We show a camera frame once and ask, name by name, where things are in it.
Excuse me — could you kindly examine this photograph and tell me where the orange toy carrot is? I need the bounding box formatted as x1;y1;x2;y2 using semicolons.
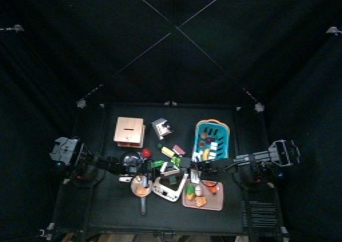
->
202;180;220;195

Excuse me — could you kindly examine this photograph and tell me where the thin white cord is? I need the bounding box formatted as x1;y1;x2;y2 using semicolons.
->
122;0;259;104
81;0;236;102

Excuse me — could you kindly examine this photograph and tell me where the white toy tray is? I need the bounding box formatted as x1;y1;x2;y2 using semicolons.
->
150;161;189;203

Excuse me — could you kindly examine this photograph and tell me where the white toy knife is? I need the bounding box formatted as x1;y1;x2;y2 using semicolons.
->
189;168;201;186

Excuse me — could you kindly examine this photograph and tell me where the clear glass bowl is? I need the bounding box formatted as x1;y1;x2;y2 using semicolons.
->
121;151;144;167

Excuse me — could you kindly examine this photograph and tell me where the yellow green toy corn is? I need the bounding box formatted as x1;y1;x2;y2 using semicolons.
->
184;183;197;201

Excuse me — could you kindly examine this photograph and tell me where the small silver toy appliance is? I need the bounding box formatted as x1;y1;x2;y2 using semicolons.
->
150;117;173;141

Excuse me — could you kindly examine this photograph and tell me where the orange toy food slice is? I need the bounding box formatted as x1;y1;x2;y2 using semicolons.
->
193;196;208;208

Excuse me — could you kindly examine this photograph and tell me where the wooden toy frying pan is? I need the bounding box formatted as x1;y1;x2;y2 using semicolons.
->
129;174;153;216

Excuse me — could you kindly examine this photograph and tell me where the black toy sushi roll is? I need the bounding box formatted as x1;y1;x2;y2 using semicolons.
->
166;174;184;187

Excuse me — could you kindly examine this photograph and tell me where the blue plastic basket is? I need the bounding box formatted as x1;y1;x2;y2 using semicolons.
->
190;118;231;162

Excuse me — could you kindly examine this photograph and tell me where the white printed label sticker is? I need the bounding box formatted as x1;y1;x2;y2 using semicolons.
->
247;200;277;230

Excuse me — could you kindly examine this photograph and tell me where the pink toy block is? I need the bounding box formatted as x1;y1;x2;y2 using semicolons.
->
170;144;186;157

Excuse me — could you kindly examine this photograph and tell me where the yellow toy block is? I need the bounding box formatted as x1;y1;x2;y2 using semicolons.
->
160;146;176;159

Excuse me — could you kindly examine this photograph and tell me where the pink cutting board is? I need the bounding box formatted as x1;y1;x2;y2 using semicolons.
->
180;179;225;212

